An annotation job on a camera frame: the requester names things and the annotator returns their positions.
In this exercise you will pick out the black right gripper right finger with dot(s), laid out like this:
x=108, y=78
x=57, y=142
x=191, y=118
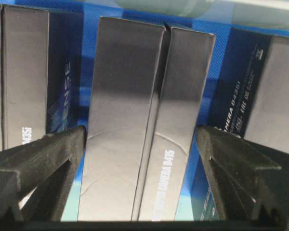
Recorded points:
x=245, y=178

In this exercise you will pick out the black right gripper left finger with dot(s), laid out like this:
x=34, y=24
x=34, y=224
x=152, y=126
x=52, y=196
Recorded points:
x=36, y=178

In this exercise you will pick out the clear plastic storage case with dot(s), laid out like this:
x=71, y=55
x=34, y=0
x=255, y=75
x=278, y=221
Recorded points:
x=261, y=13

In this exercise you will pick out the black realsense box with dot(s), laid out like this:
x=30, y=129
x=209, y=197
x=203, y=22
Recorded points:
x=148, y=83
x=40, y=61
x=252, y=93

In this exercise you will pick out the blue liner sheet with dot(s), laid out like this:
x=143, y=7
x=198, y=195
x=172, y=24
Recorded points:
x=92, y=13

